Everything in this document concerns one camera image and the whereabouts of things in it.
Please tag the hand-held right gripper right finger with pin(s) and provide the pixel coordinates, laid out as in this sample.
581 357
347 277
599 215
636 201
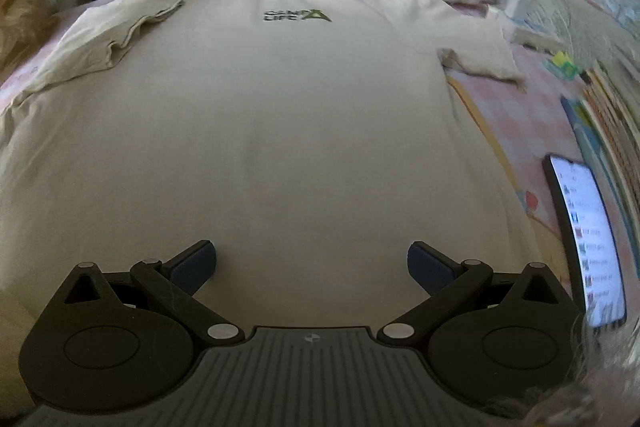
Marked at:
430 264

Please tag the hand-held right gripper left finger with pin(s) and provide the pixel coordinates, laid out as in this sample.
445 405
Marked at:
192 264

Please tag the beige t-shirt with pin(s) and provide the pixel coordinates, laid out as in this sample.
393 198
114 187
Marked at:
275 132

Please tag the smartphone with lit screen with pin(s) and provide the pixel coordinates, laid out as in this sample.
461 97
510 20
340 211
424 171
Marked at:
590 247

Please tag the blue book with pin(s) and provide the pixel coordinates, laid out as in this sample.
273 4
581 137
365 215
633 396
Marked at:
577 127

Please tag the yellow green eraser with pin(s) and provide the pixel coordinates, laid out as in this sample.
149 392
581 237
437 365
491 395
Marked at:
564 66

